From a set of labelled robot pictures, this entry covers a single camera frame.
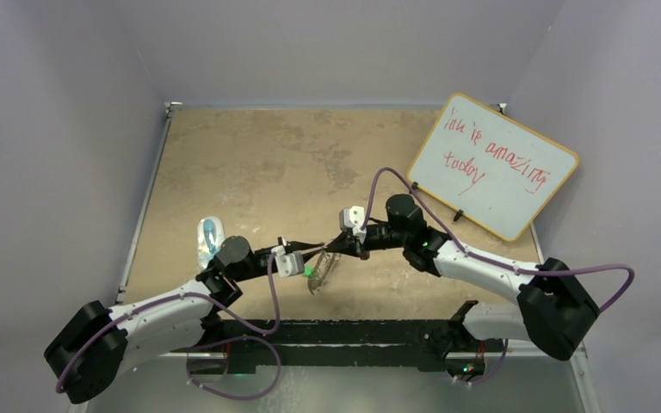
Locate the whiteboard with red writing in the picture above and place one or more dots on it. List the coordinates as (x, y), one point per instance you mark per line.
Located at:
(495, 171)

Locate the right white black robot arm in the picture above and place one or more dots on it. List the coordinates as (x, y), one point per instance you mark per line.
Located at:
(553, 313)

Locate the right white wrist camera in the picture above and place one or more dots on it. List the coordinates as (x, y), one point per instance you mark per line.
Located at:
(350, 221)

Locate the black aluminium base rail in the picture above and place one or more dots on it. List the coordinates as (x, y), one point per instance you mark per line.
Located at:
(428, 345)

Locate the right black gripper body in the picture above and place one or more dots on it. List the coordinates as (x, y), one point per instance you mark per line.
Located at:
(381, 237)

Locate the silver disc with keyrings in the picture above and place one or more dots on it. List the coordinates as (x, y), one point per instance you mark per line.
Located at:
(322, 269)

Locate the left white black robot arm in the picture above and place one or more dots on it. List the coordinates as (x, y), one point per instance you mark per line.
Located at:
(99, 343)

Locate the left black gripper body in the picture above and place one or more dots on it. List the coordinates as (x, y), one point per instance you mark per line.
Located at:
(259, 267)

